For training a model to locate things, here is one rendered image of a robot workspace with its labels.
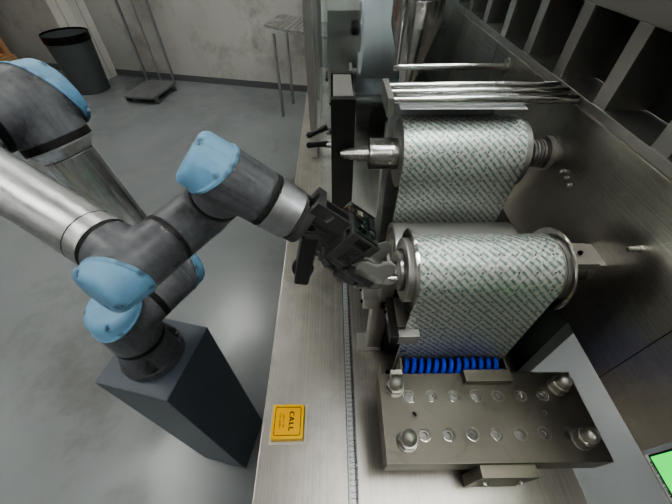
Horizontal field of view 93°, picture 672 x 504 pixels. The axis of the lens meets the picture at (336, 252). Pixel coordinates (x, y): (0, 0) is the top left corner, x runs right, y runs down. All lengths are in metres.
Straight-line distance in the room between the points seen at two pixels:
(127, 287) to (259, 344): 1.55
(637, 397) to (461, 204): 0.43
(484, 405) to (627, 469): 1.44
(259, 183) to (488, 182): 0.48
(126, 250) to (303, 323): 0.58
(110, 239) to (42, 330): 2.15
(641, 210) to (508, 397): 0.40
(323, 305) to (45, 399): 1.69
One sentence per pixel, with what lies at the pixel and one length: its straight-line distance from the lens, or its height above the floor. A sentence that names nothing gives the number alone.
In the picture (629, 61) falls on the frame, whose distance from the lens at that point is 0.74.
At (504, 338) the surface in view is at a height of 1.11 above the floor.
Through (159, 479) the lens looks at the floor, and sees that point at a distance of 1.87.
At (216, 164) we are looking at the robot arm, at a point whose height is 1.50.
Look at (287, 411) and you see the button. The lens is 0.81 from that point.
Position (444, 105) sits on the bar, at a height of 1.44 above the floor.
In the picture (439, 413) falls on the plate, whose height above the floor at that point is 1.03.
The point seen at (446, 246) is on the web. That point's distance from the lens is 0.56.
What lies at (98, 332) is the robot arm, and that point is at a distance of 0.82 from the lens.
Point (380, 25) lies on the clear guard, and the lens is 1.38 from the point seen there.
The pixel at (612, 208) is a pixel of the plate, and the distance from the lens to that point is 0.69.
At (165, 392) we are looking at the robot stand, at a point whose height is 0.90.
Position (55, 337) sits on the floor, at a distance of 2.51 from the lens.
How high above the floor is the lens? 1.69
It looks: 47 degrees down
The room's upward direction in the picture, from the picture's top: straight up
